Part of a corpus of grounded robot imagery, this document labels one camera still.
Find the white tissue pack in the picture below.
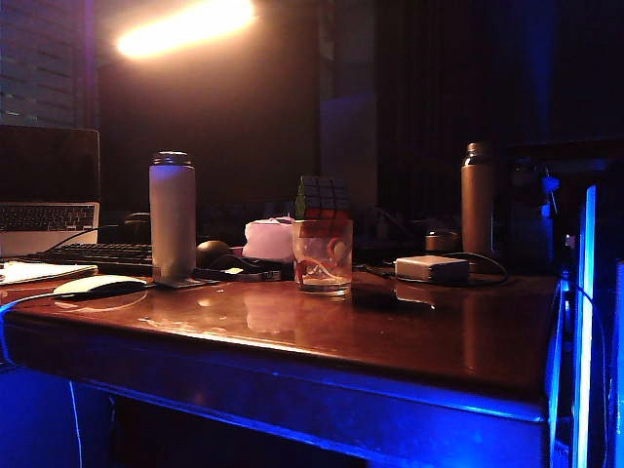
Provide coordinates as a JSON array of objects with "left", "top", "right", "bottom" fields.
[{"left": 242, "top": 217, "right": 295, "bottom": 261}]

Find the blue lit vertical panel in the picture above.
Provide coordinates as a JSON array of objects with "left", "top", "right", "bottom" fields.
[{"left": 571, "top": 184, "right": 598, "bottom": 468}]

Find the bright tube lamp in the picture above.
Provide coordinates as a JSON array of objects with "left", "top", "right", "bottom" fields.
[{"left": 115, "top": 0, "right": 256, "bottom": 60}]

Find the black keyboard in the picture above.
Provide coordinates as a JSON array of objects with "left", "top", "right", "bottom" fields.
[{"left": 21, "top": 242, "right": 154, "bottom": 275}]

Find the white insulated bottle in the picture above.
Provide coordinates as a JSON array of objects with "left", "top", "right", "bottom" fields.
[{"left": 148, "top": 150, "right": 198, "bottom": 285}]

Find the Rubik's cube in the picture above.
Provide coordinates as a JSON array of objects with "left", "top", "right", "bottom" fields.
[{"left": 293, "top": 175, "right": 351, "bottom": 221}]

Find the white power adapter brick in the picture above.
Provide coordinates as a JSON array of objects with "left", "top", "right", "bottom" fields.
[{"left": 394, "top": 254, "right": 470, "bottom": 284}]

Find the clear glass cup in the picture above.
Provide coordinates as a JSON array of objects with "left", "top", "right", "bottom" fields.
[{"left": 292, "top": 217, "right": 354, "bottom": 297}]

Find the wooden table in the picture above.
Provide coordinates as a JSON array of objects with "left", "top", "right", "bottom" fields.
[{"left": 3, "top": 270, "right": 561, "bottom": 468}]

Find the white paper sheet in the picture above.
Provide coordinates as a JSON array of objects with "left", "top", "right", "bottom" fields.
[{"left": 0, "top": 259, "right": 99, "bottom": 287}]

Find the black power cable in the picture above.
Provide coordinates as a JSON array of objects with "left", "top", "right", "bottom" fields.
[{"left": 358, "top": 251, "right": 510, "bottom": 289}]

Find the silver laptop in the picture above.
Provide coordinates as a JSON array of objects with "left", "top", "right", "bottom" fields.
[{"left": 0, "top": 125, "right": 101, "bottom": 258}]

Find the small metal cup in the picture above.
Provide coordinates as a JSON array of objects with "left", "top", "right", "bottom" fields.
[{"left": 423, "top": 230, "right": 461, "bottom": 254}]

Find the white computer mouse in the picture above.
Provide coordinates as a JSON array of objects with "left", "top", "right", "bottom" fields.
[{"left": 53, "top": 274, "right": 148, "bottom": 297}]

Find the brown metal thermos bottle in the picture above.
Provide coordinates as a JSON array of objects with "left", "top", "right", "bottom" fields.
[{"left": 460, "top": 141, "right": 497, "bottom": 259}]

